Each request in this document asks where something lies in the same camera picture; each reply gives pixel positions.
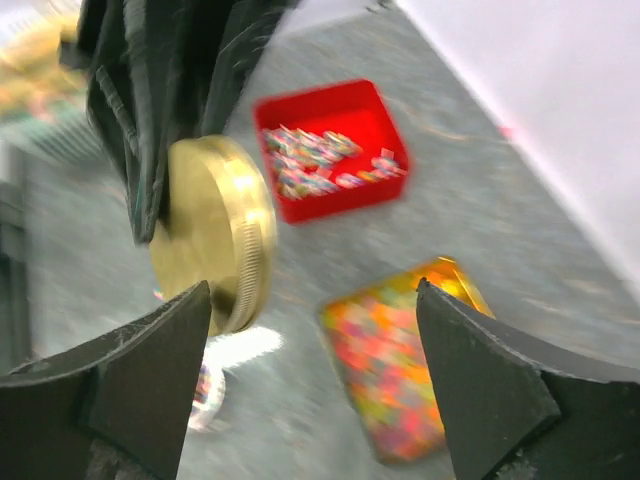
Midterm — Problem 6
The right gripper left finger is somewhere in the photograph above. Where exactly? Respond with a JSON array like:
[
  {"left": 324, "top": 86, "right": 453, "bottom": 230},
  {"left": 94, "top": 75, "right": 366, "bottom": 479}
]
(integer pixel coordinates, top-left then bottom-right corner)
[{"left": 1, "top": 282, "right": 211, "bottom": 479}]

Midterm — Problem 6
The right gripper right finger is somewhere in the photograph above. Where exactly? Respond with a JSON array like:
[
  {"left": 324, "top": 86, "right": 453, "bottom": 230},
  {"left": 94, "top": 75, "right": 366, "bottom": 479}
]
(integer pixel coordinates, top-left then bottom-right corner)
[{"left": 417, "top": 279, "right": 639, "bottom": 480}]

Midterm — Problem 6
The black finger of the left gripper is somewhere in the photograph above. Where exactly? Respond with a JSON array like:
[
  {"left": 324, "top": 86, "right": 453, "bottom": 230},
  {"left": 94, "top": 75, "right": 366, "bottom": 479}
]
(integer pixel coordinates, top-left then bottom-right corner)
[{"left": 74, "top": 1, "right": 297, "bottom": 244}]

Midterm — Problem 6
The clear glass jar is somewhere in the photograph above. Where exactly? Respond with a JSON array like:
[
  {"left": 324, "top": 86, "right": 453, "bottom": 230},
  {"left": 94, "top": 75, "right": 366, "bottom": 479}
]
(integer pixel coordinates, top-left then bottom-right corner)
[{"left": 188, "top": 362, "right": 226, "bottom": 431}]

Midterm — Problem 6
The round wooden jar lid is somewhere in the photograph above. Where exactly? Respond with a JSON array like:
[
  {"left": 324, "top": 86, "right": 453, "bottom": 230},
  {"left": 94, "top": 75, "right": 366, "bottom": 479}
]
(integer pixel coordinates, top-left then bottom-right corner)
[{"left": 149, "top": 135, "right": 277, "bottom": 336}]

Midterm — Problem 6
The red candy tray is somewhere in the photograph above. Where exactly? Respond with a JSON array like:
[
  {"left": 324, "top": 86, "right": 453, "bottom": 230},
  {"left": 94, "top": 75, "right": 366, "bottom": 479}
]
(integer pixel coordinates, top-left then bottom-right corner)
[{"left": 253, "top": 79, "right": 410, "bottom": 224}]

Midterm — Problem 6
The white plastic basket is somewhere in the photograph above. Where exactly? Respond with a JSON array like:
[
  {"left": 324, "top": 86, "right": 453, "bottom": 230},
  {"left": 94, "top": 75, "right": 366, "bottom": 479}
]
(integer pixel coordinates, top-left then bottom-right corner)
[{"left": 1, "top": 101, "right": 104, "bottom": 166}]

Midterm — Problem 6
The gold gummy tin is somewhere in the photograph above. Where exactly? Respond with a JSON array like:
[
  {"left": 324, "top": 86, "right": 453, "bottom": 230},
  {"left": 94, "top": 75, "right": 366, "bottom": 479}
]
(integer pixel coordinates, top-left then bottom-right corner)
[{"left": 319, "top": 257, "right": 491, "bottom": 463}]

